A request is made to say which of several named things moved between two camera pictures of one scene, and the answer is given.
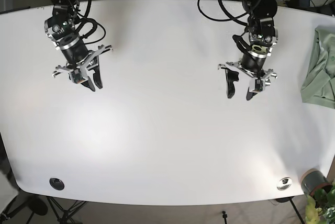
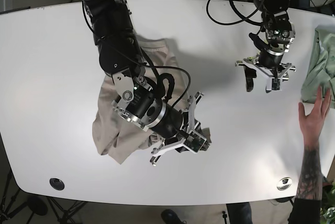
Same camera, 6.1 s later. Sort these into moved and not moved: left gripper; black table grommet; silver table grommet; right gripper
Moved: right gripper; left gripper
Not moved: silver table grommet; black table grommet
